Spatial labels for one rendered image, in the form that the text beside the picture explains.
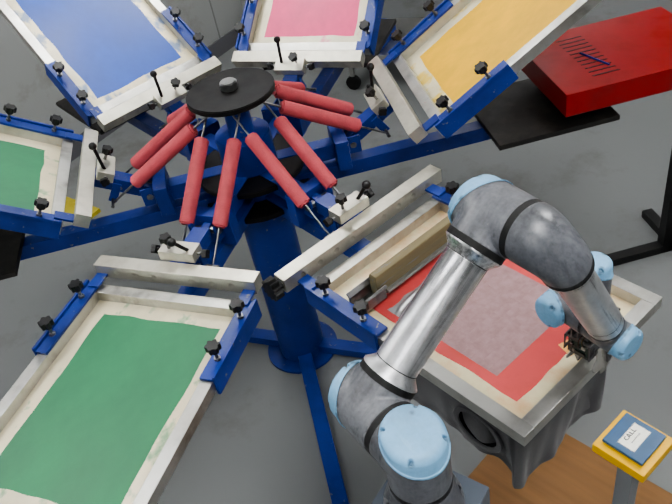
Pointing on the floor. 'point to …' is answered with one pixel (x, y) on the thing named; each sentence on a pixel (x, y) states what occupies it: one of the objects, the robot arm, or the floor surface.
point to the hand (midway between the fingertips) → (591, 361)
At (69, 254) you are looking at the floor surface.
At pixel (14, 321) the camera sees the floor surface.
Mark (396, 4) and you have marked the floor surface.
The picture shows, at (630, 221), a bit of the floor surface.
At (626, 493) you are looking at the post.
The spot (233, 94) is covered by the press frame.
